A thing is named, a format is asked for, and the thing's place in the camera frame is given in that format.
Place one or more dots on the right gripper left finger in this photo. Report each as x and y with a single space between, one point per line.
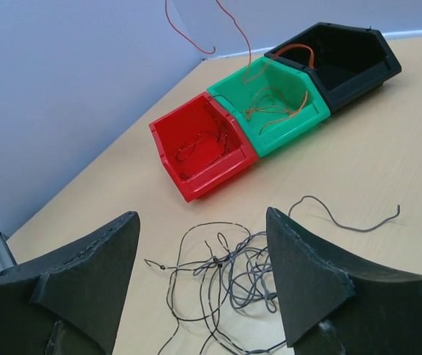
70 300

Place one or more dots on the black plastic bin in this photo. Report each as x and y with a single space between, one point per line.
343 62

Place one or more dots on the green plastic bin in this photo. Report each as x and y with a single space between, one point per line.
273 104

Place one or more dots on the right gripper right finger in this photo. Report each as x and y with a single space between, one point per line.
335 302

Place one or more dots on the red plastic bin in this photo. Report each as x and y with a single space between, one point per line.
201 145

